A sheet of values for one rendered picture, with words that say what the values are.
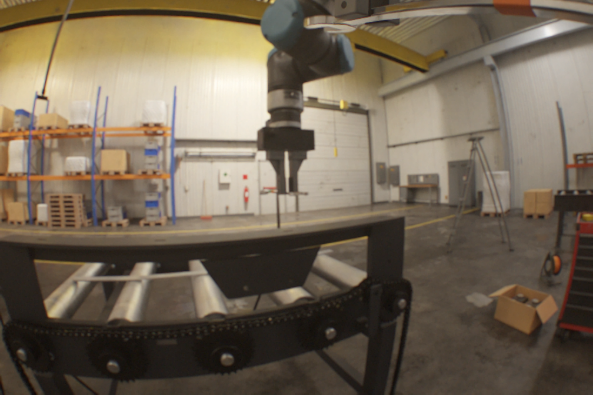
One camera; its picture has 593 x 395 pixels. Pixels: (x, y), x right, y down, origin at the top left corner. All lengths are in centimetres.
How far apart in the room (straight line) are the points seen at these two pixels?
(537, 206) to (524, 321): 593
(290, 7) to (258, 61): 1088
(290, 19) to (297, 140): 28
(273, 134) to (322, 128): 1092
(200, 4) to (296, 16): 729
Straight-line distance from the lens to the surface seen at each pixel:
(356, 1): 18
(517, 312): 249
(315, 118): 1137
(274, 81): 60
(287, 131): 58
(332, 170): 1148
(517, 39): 1061
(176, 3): 771
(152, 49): 1115
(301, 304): 77
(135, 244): 60
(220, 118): 1005
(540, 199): 812
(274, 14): 46
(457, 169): 1081
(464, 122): 1139
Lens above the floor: 130
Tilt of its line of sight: 2 degrees up
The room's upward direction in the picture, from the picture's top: 2 degrees counter-clockwise
